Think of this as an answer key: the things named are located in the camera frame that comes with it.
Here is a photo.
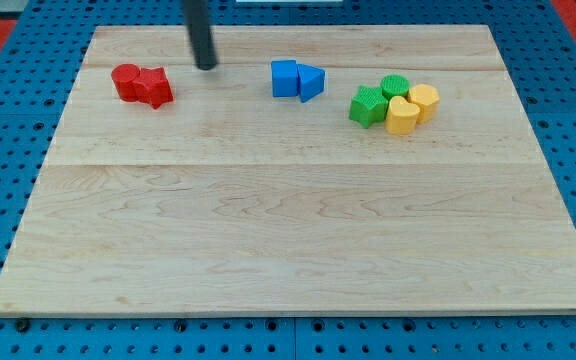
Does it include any light wooden board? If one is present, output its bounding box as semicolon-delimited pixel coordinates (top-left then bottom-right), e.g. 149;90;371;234
0;25;576;318

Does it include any yellow heart block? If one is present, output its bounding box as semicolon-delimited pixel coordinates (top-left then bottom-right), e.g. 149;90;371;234
385;96;421;135

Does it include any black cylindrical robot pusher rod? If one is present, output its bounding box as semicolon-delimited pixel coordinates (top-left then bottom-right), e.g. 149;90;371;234
181;0;218;71

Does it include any green cylinder block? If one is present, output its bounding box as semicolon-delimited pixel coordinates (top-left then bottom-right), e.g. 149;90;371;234
380;74;410;100

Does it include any blue cube block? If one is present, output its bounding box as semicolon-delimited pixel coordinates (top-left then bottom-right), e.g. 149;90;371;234
271;60;299;97

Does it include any blue triangle block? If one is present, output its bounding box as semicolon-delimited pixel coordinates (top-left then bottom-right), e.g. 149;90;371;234
297;64;326;103

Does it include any red cylinder block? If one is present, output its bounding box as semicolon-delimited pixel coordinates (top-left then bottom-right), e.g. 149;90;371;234
111;63;140;102

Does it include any yellow hexagon block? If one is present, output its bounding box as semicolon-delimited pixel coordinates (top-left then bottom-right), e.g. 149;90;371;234
407;84;440;124

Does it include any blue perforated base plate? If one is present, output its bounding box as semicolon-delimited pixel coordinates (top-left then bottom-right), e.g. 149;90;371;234
0;1;576;359

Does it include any green star block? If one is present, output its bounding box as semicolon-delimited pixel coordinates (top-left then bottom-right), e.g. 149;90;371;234
349;85;388;129

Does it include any red star block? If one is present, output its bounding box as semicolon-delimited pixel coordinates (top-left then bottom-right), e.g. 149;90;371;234
133;67;174;109

